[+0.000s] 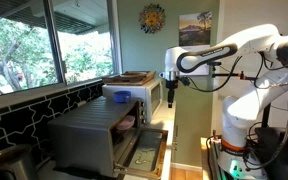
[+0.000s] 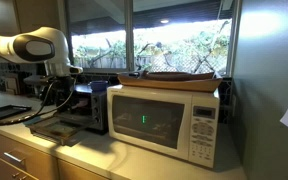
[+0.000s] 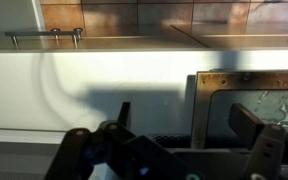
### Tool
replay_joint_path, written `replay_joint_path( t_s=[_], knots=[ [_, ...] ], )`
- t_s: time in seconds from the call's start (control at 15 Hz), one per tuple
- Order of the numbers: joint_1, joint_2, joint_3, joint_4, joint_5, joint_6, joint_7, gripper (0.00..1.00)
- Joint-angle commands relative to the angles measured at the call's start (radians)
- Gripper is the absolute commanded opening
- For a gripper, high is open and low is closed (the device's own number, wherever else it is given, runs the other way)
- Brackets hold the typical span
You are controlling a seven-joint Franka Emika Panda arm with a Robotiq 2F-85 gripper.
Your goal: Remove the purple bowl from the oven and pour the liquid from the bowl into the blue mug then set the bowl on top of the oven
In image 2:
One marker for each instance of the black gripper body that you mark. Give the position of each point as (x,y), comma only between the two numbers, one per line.
(60,91)

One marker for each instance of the dark wooden dish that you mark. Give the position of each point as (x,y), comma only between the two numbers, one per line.
(174,76)

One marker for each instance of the window frame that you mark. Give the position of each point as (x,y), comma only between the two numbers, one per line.
(129,36)

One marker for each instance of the white microwave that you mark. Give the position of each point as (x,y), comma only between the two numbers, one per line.
(157,123)

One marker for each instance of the black baking tray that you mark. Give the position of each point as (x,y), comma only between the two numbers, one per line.
(4,111)

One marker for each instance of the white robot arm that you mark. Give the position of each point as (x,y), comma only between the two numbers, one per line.
(4,45)

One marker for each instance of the wooden wall cabinet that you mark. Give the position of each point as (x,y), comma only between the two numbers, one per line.
(34,16)

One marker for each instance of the wooden cutting board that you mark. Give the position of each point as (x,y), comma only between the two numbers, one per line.
(12,85)

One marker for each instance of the blue plastic bowl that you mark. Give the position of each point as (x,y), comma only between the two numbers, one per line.
(99,86)

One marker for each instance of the silver toaster oven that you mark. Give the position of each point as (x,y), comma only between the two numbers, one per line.
(95,106)

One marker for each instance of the light wooden tray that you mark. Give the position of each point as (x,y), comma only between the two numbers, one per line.
(184,86)

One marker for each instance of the purple plastic bowl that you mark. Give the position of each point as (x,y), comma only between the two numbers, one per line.
(80,101)

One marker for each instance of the wooden base cabinet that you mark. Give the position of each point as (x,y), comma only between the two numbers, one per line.
(27,160)

